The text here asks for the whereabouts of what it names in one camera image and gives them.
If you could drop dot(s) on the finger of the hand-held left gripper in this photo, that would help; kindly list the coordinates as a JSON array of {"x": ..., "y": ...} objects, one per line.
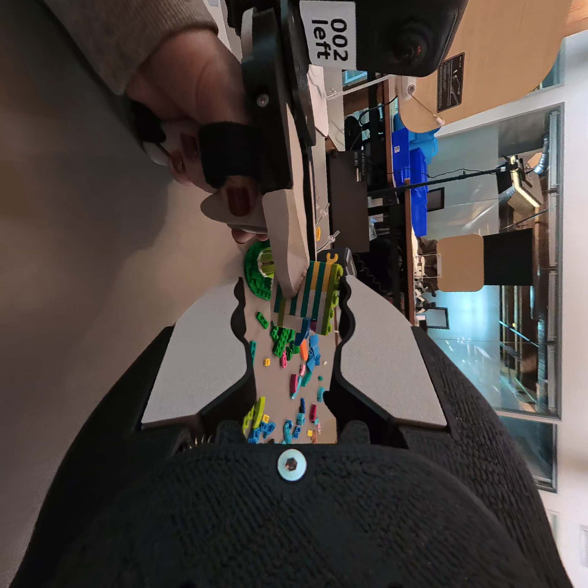
[
  {"x": 303, "y": 197},
  {"x": 287, "y": 248}
]

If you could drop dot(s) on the green round plate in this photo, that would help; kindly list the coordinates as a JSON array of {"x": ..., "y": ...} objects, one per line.
[{"x": 252, "y": 275}]

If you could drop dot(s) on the black wall plaque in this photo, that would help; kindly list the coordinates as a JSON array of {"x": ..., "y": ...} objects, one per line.
[{"x": 450, "y": 82}]

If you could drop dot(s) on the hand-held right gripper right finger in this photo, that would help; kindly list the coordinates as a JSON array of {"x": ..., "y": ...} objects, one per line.
[{"x": 390, "y": 367}]

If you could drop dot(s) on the person's left hand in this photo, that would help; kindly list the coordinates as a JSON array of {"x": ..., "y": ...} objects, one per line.
[{"x": 193, "y": 82}]

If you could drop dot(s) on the glass partition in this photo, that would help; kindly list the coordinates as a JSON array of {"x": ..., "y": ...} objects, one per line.
[{"x": 482, "y": 344}]

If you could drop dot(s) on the striped toy brick tower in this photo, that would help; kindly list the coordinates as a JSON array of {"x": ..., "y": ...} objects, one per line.
[{"x": 303, "y": 294}]

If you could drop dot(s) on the scattered loose toy bricks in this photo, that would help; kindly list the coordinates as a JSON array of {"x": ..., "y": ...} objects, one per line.
[{"x": 280, "y": 340}]

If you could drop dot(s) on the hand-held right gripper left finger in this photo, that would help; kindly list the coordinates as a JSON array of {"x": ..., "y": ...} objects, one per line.
[{"x": 202, "y": 358}]

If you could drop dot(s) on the stack of blue bins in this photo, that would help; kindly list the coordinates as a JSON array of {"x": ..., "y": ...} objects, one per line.
[{"x": 415, "y": 183}]

